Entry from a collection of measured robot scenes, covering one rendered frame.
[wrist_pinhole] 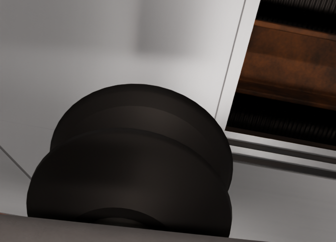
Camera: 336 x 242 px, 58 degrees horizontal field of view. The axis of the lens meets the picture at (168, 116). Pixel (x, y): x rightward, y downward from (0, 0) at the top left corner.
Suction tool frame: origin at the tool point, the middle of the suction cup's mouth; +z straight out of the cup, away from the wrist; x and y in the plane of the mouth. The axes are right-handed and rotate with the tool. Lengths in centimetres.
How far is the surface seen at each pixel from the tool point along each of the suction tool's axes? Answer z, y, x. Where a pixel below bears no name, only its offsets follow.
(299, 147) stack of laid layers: 16.2, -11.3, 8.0
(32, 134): 13.8, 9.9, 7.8
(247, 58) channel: 31.0, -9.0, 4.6
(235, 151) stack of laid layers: 15.0, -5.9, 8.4
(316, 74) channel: 31.0, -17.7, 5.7
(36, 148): 13.7, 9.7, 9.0
